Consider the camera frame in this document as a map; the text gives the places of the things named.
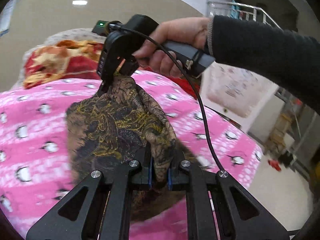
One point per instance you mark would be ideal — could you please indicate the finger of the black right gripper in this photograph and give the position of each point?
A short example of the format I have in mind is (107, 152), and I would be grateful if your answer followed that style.
(107, 80)

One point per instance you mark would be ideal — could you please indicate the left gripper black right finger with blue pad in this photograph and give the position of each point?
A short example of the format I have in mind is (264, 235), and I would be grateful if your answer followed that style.
(218, 207)

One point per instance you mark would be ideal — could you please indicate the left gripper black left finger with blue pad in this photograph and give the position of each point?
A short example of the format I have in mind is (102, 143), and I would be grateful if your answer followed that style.
(99, 206)

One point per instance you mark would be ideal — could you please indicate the brown black floral patterned garment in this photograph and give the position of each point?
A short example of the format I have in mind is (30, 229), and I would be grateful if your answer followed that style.
(107, 130)

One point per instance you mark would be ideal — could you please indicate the black sleeved right forearm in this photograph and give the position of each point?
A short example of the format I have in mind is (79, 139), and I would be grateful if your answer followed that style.
(284, 57)

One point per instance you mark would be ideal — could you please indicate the person's right hand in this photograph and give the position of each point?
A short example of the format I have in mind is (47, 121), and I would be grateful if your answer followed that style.
(192, 31)

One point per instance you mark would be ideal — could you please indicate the grey floral pillow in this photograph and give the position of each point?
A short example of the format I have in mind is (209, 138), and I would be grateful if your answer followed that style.
(79, 34)

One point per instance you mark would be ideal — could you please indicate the red orange floral quilt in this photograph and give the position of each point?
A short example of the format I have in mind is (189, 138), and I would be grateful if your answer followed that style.
(66, 59)

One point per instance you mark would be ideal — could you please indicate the pink penguin print bed sheet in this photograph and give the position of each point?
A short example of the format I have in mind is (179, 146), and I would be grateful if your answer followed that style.
(35, 173)

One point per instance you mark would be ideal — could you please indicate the metal stair railing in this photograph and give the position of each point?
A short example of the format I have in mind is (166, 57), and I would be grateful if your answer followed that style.
(240, 11)

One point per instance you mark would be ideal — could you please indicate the black camera box green light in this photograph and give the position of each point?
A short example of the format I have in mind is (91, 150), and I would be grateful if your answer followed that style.
(101, 28)

